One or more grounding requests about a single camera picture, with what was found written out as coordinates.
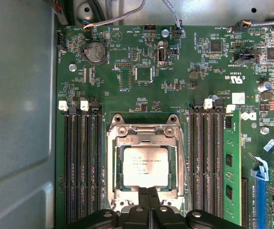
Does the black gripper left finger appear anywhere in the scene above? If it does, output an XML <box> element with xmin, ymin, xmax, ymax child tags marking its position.
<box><xmin>62</xmin><ymin>187</ymin><xmax>151</xmax><ymax>229</ymax></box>

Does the green motherboard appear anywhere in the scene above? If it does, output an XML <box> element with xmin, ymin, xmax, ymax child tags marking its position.
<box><xmin>55</xmin><ymin>23</ymin><xmax>274</xmax><ymax>229</ymax></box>

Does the blue expansion slot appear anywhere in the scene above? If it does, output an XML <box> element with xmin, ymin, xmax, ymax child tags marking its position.
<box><xmin>252</xmin><ymin>156</ymin><xmax>270</xmax><ymax>229</ymax></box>

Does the silver CPU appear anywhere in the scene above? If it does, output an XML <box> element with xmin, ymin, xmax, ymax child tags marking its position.
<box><xmin>116</xmin><ymin>144</ymin><xmax>175</xmax><ymax>191</ymax></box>

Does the internal USB port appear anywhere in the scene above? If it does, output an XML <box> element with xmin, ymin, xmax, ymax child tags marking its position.
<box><xmin>156</xmin><ymin>40</ymin><xmax>167</xmax><ymax>67</ymax></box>

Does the green RAM stick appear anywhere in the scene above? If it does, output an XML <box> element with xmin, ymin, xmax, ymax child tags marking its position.
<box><xmin>223</xmin><ymin>111</ymin><xmax>242</xmax><ymax>227</ymax></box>

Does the black expansion slot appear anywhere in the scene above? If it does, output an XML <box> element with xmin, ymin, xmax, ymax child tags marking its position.
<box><xmin>241</xmin><ymin>177</ymin><xmax>250</xmax><ymax>229</ymax></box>

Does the round coin battery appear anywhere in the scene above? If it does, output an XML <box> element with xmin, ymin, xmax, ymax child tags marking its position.
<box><xmin>82</xmin><ymin>42</ymin><xmax>108</xmax><ymax>65</ymax></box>

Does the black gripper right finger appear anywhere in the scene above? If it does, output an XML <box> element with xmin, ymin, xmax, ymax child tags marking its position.
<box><xmin>149</xmin><ymin>187</ymin><xmax>244</xmax><ymax>229</ymax></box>

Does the CPU socket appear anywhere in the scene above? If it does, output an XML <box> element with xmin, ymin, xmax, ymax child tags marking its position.
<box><xmin>104</xmin><ymin>114</ymin><xmax>186</xmax><ymax>213</ymax></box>

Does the metal socket cover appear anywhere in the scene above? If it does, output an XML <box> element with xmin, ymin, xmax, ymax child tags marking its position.
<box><xmin>112</xmin><ymin>127</ymin><xmax>180</xmax><ymax>200</ymax></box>

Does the black PC case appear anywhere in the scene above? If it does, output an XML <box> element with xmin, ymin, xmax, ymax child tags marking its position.
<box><xmin>0</xmin><ymin>0</ymin><xmax>274</xmax><ymax>229</ymax></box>

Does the metal locking lever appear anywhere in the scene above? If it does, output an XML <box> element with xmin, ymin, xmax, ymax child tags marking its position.
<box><xmin>177</xmin><ymin>128</ymin><xmax>193</xmax><ymax>212</ymax></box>
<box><xmin>105</xmin><ymin>126</ymin><xmax>116</xmax><ymax>198</ymax></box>

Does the grey braided cable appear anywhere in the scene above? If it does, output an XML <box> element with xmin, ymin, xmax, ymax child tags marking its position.
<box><xmin>161</xmin><ymin>0</ymin><xmax>183</xmax><ymax>31</ymax></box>
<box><xmin>232</xmin><ymin>19</ymin><xmax>274</xmax><ymax>31</ymax></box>
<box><xmin>83</xmin><ymin>0</ymin><xmax>147</xmax><ymax>31</ymax></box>

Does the black cable bundle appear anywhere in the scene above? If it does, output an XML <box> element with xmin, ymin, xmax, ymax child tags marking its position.
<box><xmin>85</xmin><ymin>0</ymin><xmax>110</xmax><ymax>23</ymax></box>

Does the small silver capacitor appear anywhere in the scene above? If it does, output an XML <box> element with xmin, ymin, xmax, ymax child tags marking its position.
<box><xmin>257</xmin><ymin>81</ymin><xmax>272</xmax><ymax>93</ymax></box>

